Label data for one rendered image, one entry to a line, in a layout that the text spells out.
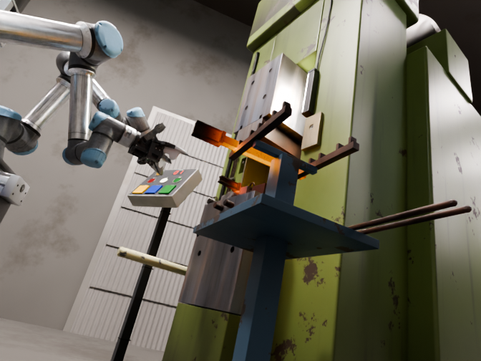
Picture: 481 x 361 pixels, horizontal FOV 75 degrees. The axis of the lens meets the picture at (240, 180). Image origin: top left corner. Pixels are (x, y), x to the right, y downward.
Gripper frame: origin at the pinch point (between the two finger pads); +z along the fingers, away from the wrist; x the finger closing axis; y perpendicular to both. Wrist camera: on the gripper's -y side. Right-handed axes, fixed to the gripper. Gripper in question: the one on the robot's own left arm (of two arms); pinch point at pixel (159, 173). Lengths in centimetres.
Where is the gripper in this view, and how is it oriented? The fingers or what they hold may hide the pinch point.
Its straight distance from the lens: 171.1
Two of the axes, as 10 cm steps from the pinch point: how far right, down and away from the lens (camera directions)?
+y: 4.0, -5.5, 7.3
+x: -8.7, 0.1, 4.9
